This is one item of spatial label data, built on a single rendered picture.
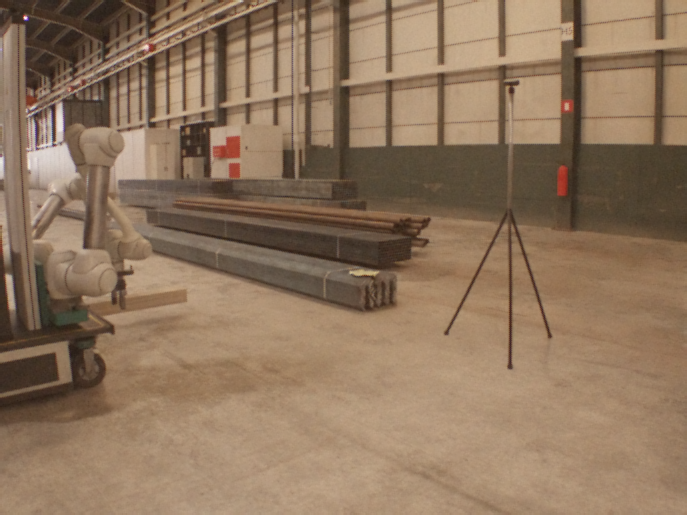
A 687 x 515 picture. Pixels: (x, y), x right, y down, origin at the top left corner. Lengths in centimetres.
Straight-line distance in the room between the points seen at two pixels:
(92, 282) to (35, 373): 52
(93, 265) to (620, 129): 879
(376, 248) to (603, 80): 595
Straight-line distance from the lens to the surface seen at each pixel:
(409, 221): 658
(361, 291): 398
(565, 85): 1007
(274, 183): 1134
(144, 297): 391
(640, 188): 967
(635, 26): 1016
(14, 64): 279
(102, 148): 255
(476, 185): 1113
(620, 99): 1003
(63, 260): 267
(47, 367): 272
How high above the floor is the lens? 106
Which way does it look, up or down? 9 degrees down
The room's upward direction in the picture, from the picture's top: straight up
